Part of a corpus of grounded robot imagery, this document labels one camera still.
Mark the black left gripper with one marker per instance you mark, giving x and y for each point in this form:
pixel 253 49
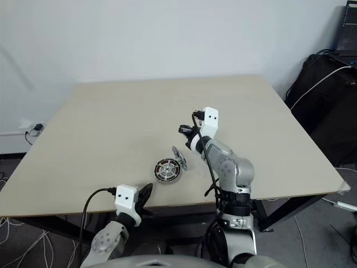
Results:
pixel 140 205

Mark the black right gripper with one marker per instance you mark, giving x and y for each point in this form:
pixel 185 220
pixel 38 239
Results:
pixel 192 132

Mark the silver motor cover plate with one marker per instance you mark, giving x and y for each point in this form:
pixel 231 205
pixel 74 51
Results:
pixel 180 158

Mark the black ring part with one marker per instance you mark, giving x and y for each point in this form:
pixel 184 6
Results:
pixel 166 171

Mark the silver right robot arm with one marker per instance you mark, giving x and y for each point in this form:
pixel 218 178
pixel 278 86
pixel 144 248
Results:
pixel 237 170

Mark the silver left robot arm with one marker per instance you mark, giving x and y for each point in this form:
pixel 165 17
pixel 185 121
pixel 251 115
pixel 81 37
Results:
pixel 108 240

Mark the silver robot torso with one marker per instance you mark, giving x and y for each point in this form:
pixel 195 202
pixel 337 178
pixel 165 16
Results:
pixel 195 262

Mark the black plug adapter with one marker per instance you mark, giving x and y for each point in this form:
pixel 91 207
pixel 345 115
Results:
pixel 38 128

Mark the large black bag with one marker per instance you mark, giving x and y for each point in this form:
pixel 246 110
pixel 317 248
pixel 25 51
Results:
pixel 326 117

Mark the clear tape on table corner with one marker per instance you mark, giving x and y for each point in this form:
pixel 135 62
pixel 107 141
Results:
pixel 344 186

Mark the white strip on floor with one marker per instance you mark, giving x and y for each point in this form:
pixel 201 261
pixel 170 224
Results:
pixel 343 205

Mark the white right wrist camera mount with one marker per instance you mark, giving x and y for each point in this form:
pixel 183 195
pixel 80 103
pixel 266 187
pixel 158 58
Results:
pixel 209 118

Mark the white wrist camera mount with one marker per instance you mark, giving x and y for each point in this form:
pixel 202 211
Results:
pixel 209 118
pixel 125 196

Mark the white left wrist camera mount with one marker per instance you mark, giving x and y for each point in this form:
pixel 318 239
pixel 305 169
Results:
pixel 125 196

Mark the white wall power strip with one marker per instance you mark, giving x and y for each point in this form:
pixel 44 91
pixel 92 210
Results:
pixel 26 124

